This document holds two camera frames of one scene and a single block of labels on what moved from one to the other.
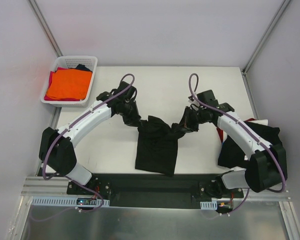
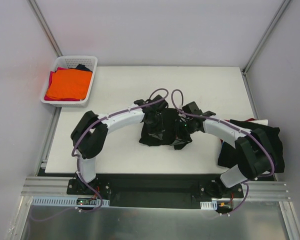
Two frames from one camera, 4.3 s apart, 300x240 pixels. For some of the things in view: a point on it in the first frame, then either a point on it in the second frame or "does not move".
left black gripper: [134, 119] -> [155, 132]
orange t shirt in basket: [74, 84] does not move
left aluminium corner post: [45, 27] does not move
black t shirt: [232, 154] does not move
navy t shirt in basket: [83, 67] does not move
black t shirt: [157, 143] -> [170, 136]
